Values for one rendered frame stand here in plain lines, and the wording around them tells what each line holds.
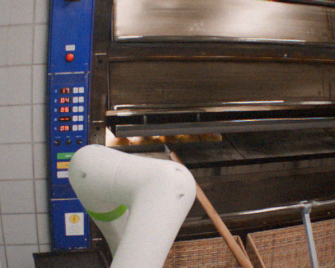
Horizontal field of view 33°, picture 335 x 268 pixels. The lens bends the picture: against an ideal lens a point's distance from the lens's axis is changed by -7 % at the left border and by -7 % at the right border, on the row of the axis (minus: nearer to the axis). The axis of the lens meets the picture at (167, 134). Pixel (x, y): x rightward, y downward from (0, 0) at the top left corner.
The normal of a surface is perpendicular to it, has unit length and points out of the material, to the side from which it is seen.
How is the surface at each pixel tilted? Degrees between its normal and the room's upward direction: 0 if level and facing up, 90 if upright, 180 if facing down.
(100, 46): 90
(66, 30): 90
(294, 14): 70
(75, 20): 90
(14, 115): 90
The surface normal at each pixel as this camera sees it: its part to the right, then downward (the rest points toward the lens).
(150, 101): 0.28, 0.04
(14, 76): 0.27, 0.37
